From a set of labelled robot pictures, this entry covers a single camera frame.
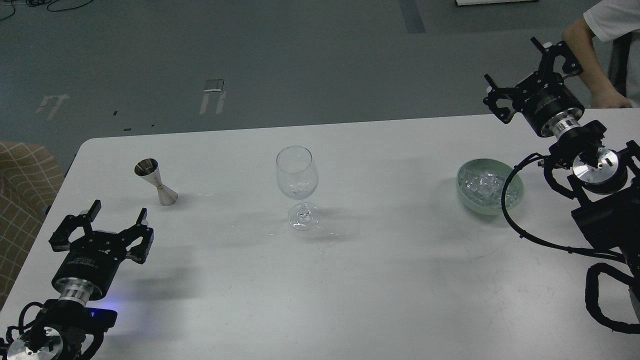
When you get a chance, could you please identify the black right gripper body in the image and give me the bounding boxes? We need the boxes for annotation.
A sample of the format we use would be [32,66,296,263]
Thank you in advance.
[515,72,585,138]

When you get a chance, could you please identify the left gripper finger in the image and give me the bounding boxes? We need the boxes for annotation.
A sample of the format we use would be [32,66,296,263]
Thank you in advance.
[48,199,102,252]
[118,208,154,265]

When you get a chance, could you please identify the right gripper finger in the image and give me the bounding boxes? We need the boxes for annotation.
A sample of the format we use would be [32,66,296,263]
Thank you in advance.
[483,73,523,125]
[530,36,585,83]

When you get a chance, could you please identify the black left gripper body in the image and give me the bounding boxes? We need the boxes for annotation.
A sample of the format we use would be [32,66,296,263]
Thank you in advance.
[51,230,126,305]

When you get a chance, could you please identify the steel double jigger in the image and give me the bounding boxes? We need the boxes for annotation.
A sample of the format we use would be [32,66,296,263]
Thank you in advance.
[134,158,179,207]

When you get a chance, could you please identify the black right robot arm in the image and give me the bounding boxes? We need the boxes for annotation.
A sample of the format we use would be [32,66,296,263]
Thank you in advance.
[483,38,640,334]

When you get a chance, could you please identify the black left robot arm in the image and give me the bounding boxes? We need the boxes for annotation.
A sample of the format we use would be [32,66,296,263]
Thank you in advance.
[1,200,154,360]

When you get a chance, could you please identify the ice cubes in bowl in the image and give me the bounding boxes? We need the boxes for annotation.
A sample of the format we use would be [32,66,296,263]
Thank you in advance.
[457,168,508,211]

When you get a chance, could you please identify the clear wine glass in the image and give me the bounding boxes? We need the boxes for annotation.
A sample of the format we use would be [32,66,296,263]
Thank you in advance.
[276,145,320,231]

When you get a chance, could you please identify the person in white shirt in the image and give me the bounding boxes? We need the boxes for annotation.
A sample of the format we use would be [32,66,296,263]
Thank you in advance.
[562,0,640,109]

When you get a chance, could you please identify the checkered brown cushion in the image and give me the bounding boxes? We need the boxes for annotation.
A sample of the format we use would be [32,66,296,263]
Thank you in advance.
[0,141,65,306]

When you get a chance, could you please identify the green bowl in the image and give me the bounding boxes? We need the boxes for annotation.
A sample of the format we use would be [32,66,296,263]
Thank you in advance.
[455,158,514,215]

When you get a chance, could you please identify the metal floor plate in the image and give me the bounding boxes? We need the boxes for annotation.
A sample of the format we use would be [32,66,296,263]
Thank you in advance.
[203,79,225,93]

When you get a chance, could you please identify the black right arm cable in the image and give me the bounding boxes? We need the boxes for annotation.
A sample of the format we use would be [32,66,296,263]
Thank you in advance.
[500,152,626,261]

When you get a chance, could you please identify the black floor cable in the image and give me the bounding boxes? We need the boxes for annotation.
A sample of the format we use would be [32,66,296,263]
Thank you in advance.
[0,0,96,21]

